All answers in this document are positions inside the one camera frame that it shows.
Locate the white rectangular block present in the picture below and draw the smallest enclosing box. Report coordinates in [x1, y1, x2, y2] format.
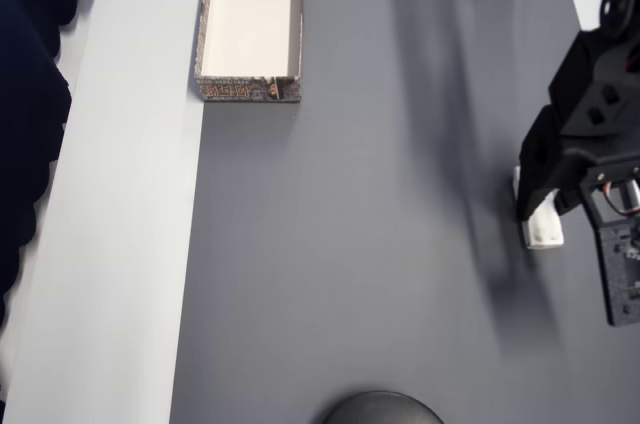
[513, 166, 566, 251]

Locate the patterned open cardboard box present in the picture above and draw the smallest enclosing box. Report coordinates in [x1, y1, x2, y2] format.
[193, 0, 306, 105]

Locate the grey desk mat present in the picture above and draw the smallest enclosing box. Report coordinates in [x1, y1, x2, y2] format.
[167, 0, 640, 424]

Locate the dark blue curtain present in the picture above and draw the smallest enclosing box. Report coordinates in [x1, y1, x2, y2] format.
[0, 0, 114, 395]

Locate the red white black servo wire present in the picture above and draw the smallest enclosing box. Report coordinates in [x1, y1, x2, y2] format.
[602, 180, 640, 218]

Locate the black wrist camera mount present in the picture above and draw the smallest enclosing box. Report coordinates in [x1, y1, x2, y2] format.
[579, 156, 640, 328]

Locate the black round-base camera stand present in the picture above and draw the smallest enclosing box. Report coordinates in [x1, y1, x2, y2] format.
[319, 390, 446, 424]

